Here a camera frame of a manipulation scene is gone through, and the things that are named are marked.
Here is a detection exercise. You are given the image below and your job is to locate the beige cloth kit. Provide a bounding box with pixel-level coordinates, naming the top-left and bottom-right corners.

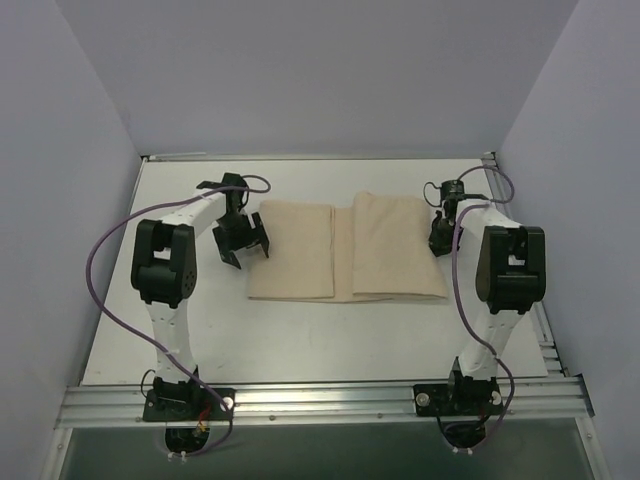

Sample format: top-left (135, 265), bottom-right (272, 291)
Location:
top-left (248, 191), bottom-right (448, 303)

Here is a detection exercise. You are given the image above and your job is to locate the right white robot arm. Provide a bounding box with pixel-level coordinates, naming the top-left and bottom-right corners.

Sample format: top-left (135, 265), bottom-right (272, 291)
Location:
top-left (428, 179), bottom-right (546, 413)

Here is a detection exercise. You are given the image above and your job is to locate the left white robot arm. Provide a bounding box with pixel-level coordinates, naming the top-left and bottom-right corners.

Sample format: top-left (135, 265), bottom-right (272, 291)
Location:
top-left (131, 172), bottom-right (270, 419)

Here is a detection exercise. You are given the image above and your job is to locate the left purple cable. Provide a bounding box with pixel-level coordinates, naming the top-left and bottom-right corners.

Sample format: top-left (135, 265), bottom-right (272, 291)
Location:
top-left (85, 175), bottom-right (273, 459)

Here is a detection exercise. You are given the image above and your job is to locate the back aluminium rail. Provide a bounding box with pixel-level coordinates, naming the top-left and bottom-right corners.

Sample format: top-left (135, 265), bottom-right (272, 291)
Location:
top-left (142, 152), bottom-right (496, 162)

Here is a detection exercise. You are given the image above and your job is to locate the aluminium rail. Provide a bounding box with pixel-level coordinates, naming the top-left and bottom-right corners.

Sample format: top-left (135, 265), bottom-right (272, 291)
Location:
top-left (142, 152), bottom-right (496, 162)
top-left (55, 376), bottom-right (594, 428)

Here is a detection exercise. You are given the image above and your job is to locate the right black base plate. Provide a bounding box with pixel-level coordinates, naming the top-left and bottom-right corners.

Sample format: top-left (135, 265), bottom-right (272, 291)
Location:
top-left (412, 381), bottom-right (504, 418)

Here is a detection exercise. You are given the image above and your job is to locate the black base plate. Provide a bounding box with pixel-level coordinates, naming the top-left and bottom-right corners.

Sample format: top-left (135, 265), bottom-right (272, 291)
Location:
top-left (412, 381), bottom-right (504, 418)
top-left (142, 386), bottom-right (229, 423)

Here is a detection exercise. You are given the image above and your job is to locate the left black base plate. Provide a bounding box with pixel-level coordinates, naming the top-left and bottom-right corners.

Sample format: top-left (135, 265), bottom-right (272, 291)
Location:
top-left (142, 386), bottom-right (229, 423)

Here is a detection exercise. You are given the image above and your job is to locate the front aluminium rail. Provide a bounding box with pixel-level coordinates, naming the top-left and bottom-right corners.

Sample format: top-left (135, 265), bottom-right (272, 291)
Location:
top-left (55, 376), bottom-right (594, 428)

